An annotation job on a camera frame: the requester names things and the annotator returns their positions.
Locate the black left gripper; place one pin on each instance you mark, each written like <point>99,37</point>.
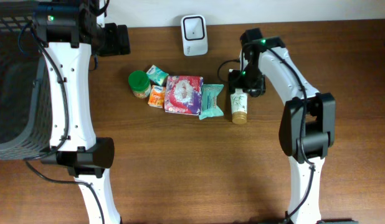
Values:
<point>115,45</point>

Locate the teal Kleenex tissue pack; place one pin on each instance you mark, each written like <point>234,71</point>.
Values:
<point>157,76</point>

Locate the orange Kleenex tissue pack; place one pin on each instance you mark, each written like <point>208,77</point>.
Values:
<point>157,96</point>

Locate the green lid jar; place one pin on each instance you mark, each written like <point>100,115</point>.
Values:
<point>139,84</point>

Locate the white floral cream tube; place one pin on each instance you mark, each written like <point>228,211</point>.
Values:
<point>239,106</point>

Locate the red purple tissue pack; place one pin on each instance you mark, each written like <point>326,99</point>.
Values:
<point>183,95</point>

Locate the grey plastic basket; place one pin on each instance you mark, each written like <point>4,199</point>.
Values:
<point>25,105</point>

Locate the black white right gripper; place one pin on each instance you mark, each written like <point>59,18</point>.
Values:
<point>235,82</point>

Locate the mint green wipes pack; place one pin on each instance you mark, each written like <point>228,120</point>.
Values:
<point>209,107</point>

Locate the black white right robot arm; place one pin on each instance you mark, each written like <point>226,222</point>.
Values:
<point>307,127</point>

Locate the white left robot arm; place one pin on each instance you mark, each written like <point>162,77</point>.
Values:
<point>70,35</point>

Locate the white barcode scanner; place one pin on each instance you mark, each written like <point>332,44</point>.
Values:
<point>194,34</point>

